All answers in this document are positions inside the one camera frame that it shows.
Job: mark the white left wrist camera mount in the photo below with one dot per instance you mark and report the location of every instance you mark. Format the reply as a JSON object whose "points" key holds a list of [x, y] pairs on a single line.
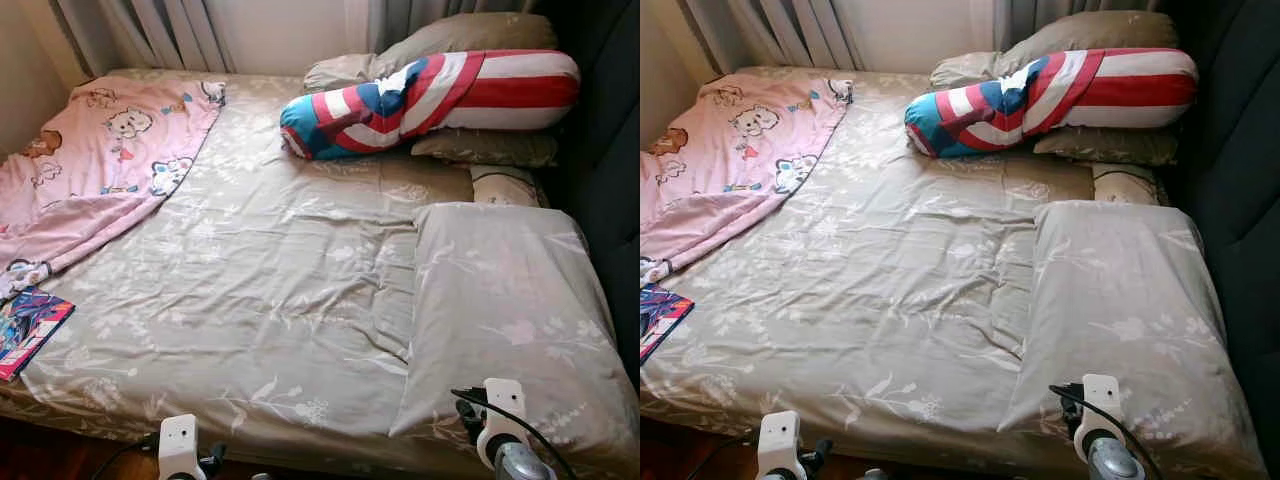
{"points": [[780, 440], [180, 440]]}

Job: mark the grey pillow with white print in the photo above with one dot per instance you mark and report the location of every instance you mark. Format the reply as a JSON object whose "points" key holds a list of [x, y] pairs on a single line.
{"points": [[505, 187], [1125, 185]]}

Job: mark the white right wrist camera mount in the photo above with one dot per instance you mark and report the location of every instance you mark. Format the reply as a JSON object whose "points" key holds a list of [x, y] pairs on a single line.
{"points": [[505, 400], [1100, 395]]}

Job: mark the colourful comic book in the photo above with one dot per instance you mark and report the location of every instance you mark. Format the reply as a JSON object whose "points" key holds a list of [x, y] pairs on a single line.
{"points": [[30, 325], [662, 315]]}

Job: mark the pink cartoon print blanket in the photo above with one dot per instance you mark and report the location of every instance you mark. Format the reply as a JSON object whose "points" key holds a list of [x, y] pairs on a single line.
{"points": [[100, 160], [740, 150]]}

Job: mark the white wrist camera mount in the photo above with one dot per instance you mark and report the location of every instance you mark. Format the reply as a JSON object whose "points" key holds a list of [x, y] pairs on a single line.
{"points": [[505, 400], [180, 440], [780, 440], [1100, 395]]}

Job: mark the bed with grey floral sheet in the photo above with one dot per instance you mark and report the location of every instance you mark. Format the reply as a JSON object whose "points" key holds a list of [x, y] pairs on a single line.
{"points": [[900, 270], [280, 260]]}

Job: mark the grey curtain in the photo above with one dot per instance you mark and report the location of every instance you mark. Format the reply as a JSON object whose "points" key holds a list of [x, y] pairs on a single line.
{"points": [[450, 12], [780, 30], [1080, 12], [150, 30]]}

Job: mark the large grey floral pillow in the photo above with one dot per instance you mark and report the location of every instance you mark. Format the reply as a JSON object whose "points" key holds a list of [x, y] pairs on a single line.
{"points": [[510, 320], [1130, 320]]}

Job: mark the red white blue bolster pillow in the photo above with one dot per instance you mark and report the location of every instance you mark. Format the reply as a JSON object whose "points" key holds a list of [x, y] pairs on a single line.
{"points": [[1060, 90], [430, 95]]}

